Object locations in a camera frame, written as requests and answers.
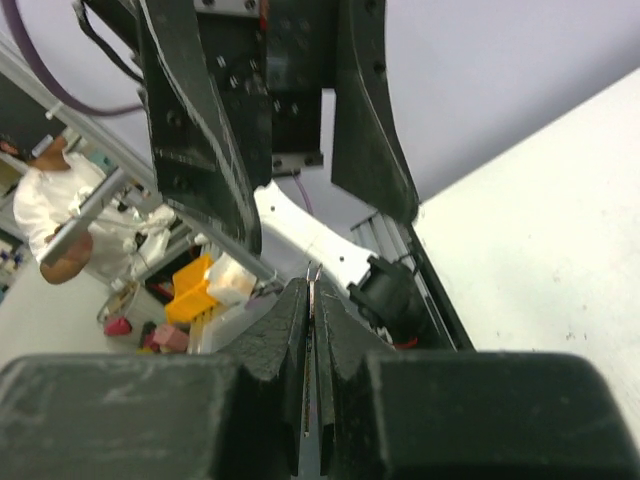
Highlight white box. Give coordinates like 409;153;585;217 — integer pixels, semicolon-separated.
205;253;257;307

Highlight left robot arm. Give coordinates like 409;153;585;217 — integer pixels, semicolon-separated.
135;1;437;348

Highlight pink object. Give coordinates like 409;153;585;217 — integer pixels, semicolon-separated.
152;324;189;353

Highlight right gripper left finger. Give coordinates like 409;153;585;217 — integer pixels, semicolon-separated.
1;279;308;479

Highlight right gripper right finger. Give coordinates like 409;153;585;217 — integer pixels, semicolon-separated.
314;289;639;479

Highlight yellow bin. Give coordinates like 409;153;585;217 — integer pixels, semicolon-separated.
165;254;219;324

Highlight person in white shirt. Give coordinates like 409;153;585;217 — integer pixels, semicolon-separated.
0;131;176;286

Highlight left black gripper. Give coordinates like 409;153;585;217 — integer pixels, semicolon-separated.
137;0;419;256

